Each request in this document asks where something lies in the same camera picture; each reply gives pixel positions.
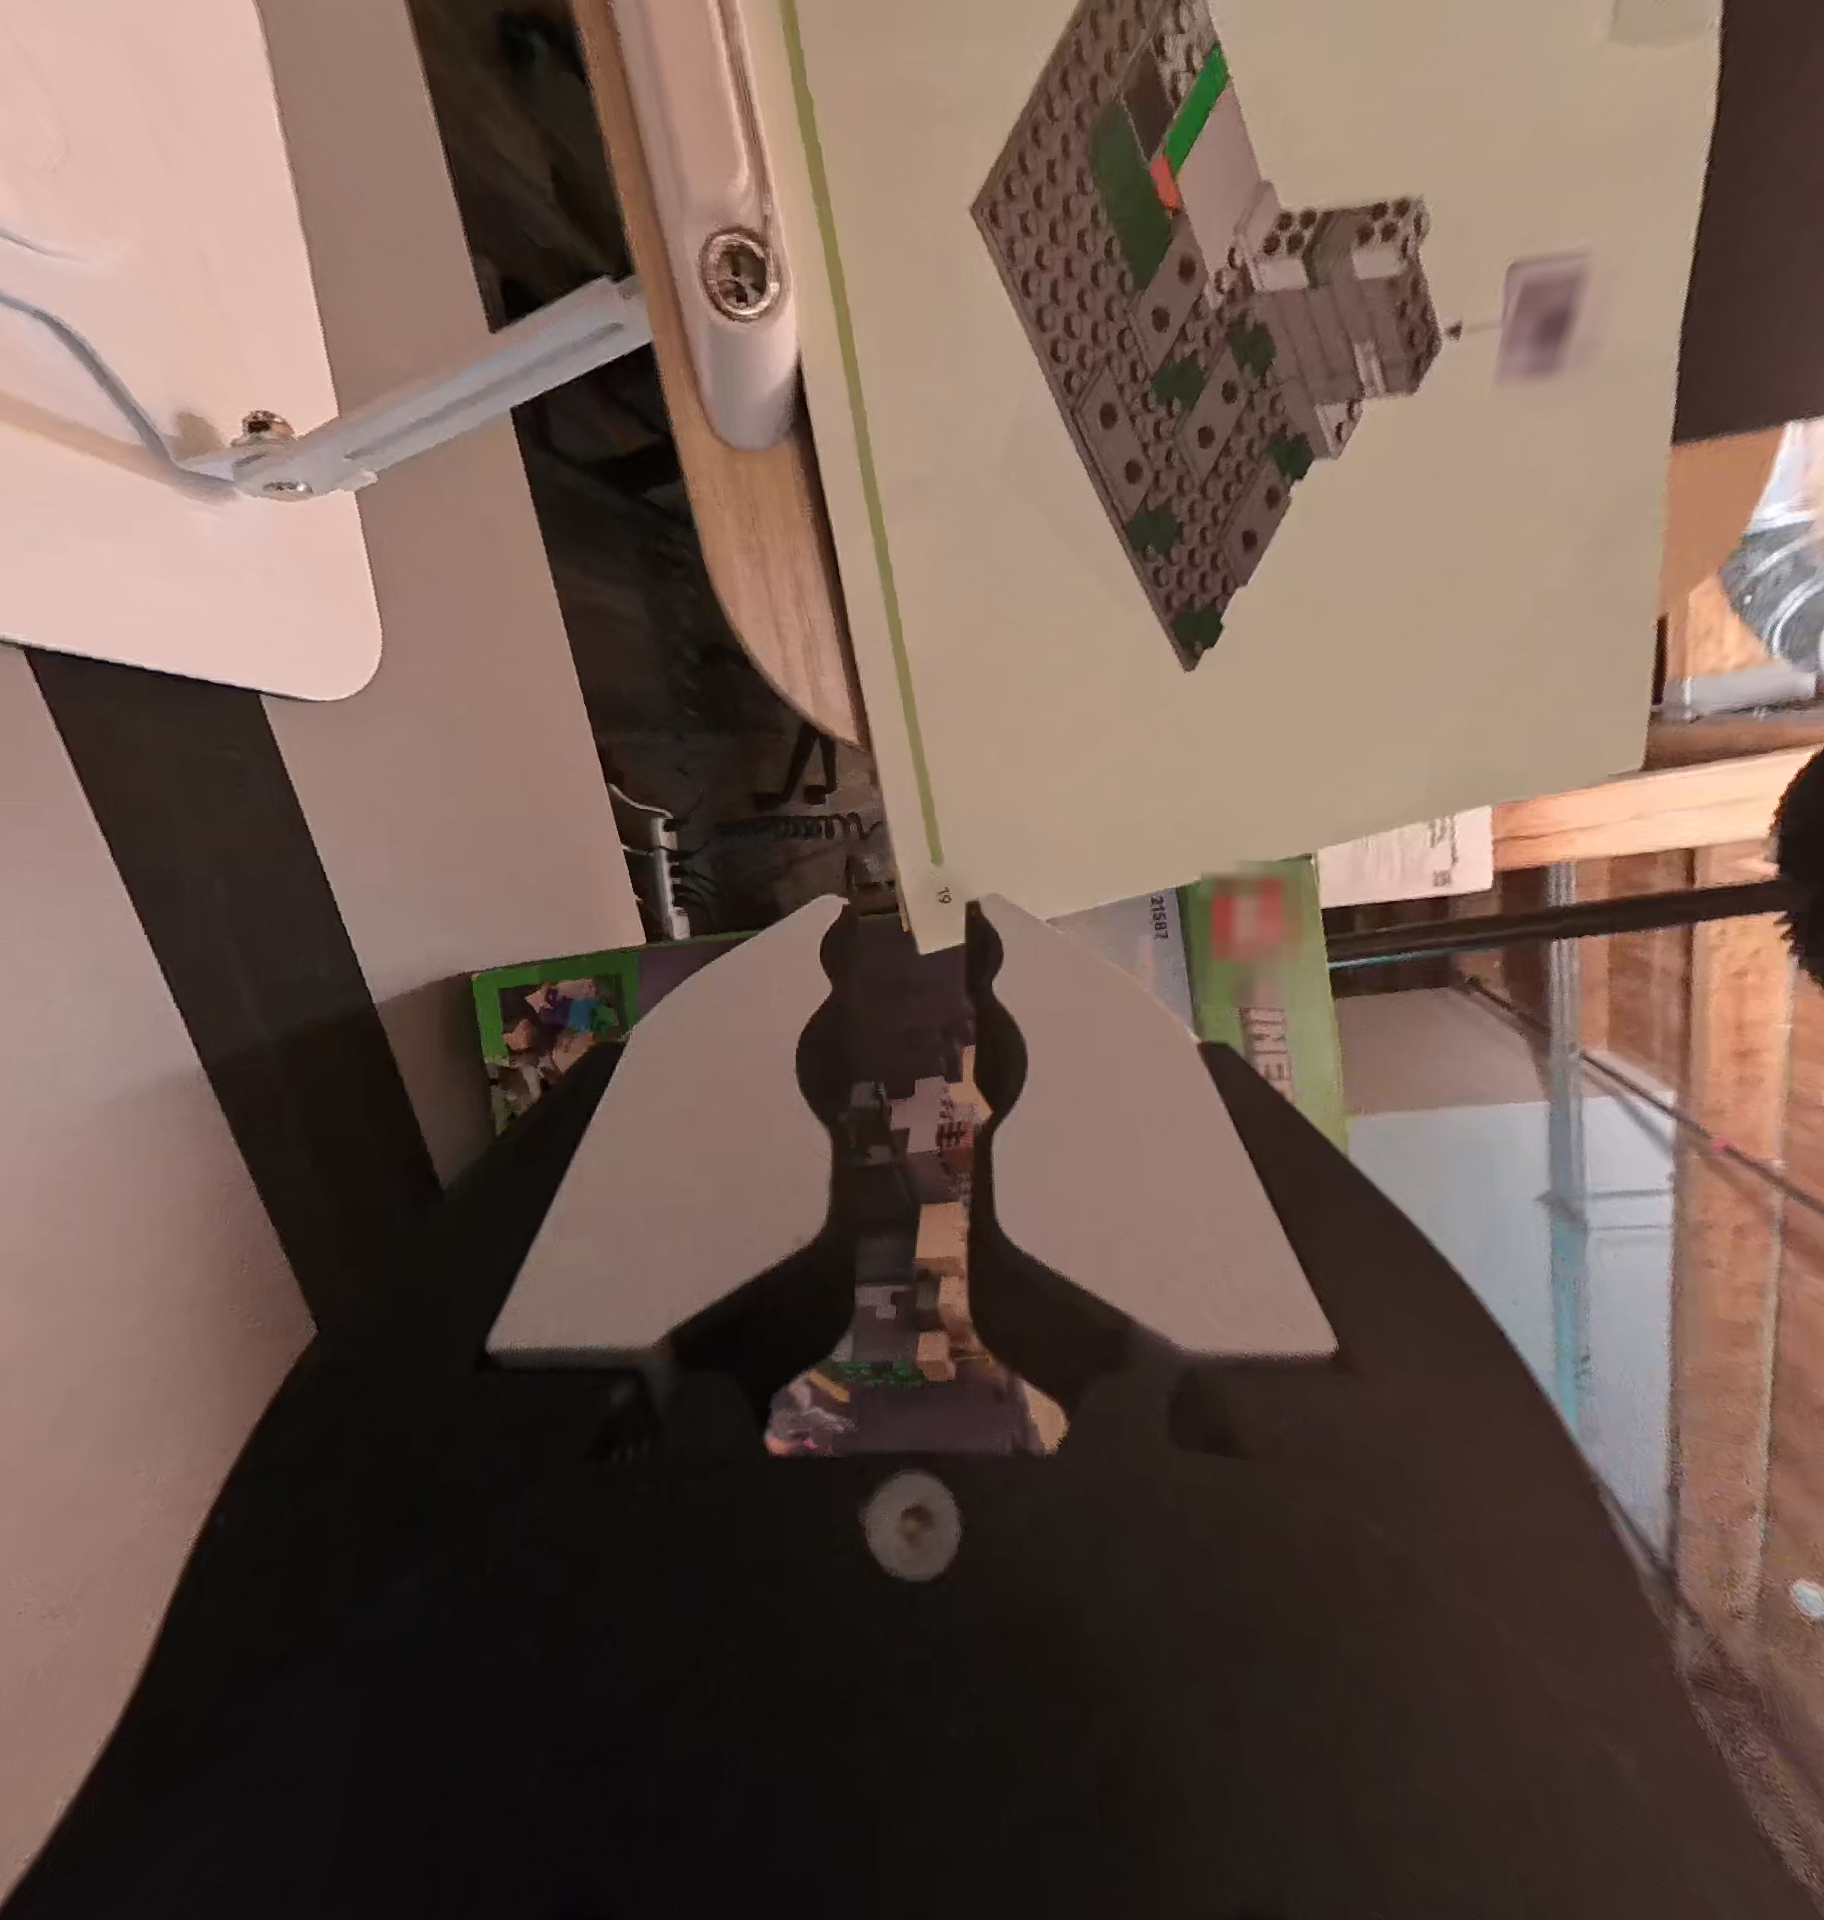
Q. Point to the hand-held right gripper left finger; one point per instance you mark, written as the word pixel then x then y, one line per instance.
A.
pixel 671 1185

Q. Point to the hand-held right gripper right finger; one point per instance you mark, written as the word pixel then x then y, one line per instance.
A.
pixel 1151 1185

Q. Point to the building instruction booklet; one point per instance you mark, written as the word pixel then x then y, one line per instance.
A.
pixel 1001 600

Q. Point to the green toy set box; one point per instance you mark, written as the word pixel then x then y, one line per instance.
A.
pixel 1286 1065

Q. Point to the black rod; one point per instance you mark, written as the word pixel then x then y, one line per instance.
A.
pixel 1526 917

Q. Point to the white wooden book stand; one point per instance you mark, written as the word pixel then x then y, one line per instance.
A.
pixel 131 526

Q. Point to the dark panel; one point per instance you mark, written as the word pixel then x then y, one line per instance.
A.
pixel 1781 195

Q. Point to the silver air duct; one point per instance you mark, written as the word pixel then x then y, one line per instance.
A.
pixel 1796 585

